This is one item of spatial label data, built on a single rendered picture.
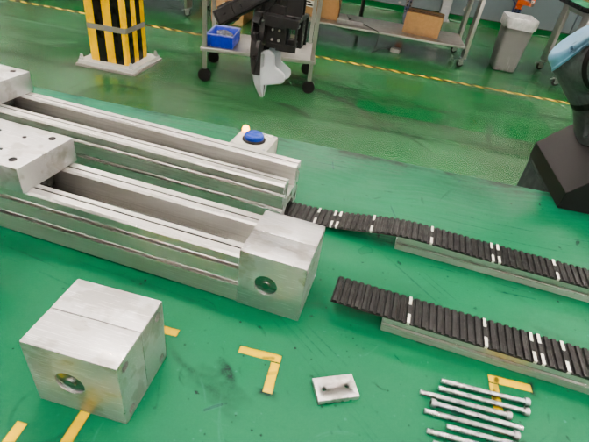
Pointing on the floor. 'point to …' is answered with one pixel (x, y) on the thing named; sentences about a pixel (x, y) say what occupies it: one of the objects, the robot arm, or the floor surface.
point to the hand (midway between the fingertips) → (259, 89)
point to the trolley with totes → (230, 35)
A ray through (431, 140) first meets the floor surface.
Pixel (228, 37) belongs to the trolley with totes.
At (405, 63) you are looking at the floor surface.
